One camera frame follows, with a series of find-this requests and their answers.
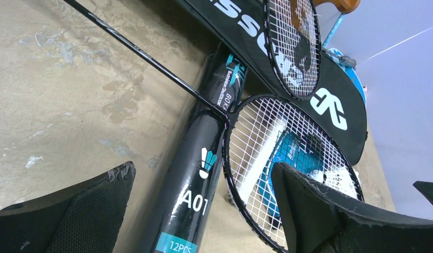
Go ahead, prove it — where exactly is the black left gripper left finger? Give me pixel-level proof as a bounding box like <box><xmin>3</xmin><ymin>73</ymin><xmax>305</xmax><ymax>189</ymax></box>
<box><xmin>0</xmin><ymin>161</ymin><xmax>136</xmax><ymax>252</ymax></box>

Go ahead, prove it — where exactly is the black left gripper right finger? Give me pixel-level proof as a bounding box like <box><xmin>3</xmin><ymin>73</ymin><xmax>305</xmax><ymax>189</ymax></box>
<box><xmin>272</xmin><ymin>162</ymin><xmax>433</xmax><ymax>252</ymax></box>

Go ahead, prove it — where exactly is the black badminton racket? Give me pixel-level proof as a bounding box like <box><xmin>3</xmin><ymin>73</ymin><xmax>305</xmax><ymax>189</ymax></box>
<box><xmin>69</xmin><ymin>1</ymin><xmax>363</xmax><ymax>252</ymax></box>

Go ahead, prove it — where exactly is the black Crossway racket bag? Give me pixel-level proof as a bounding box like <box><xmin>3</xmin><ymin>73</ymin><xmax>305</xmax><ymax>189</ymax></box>
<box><xmin>177</xmin><ymin>0</ymin><xmax>367</xmax><ymax>165</ymax></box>

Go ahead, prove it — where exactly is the black shuttlecock tube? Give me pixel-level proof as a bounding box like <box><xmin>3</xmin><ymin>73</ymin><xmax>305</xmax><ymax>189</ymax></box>
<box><xmin>135</xmin><ymin>44</ymin><xmax>247</xmax><ymax>252</ymax></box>

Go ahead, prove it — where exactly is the blue racket bag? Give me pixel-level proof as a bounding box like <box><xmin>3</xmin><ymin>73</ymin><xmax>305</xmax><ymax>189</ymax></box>
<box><xmin>324</xmin><ymin>47</ymin><xmax>368</xmax><ymax>106</ymax></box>

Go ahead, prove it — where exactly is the blue racket on blue bag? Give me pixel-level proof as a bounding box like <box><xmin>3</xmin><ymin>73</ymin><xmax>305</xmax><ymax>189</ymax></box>
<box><xmin>263</xmin><ymin>0</ymin><xmax>321</xmax><ymax>100</ymax></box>

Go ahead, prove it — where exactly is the wooden shelf rack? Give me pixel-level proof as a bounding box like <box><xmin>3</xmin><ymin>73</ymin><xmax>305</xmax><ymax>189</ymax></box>
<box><xmin>312</xmin><ymin>0</ymin><xmax>361</xmax><ymax>14</ymax></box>

